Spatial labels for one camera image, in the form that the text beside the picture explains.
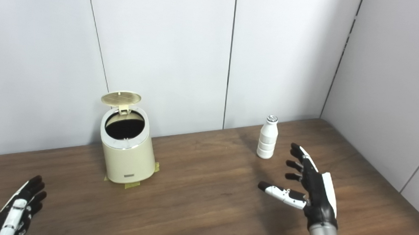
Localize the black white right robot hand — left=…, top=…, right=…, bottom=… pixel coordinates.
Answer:
left=255, top=141, right=343, bottom=231

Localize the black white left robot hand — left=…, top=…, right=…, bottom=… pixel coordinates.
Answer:
left=0, top=173, right=48, bottom=235

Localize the small white plastic bottle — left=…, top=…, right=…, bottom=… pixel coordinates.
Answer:
left=256, top=114, right=280, bottom=160

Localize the cream-colored round bin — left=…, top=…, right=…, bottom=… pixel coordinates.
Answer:
left=97, top=105, right=159, bottom=186

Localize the cream round bin lid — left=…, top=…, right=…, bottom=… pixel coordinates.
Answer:
left=100, top=90, right=142, bottom=116

